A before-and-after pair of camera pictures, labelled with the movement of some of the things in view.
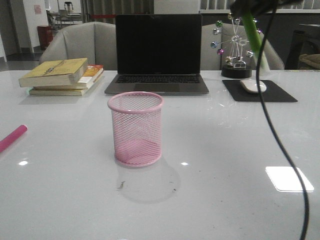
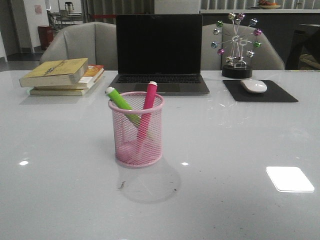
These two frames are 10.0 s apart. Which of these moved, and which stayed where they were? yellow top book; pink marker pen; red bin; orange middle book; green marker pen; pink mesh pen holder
Moved: green marker pen; pink marker pen
Stayed: yellow top book; red bin; orange middle book; pink mesh pen holder
